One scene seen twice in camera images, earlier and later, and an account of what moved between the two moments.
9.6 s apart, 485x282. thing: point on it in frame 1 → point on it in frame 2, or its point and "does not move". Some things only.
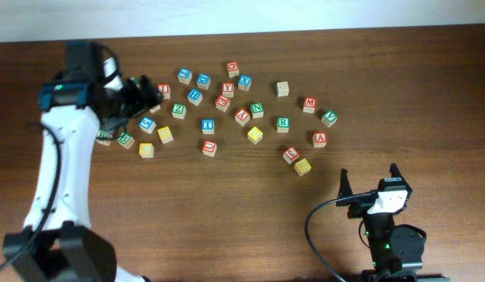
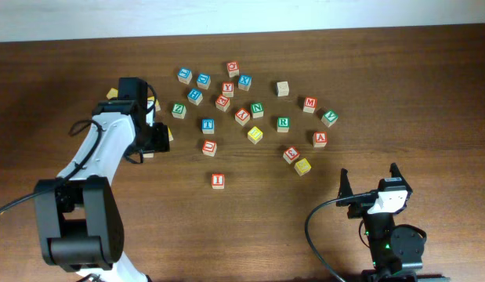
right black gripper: (357, 208) does not move
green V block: (329, 118) does not move
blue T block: (208, 126) does not move
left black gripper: (139, 102) → (161, 143)
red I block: (163, 88) → (218, 181)
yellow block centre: (255, 135) does not move
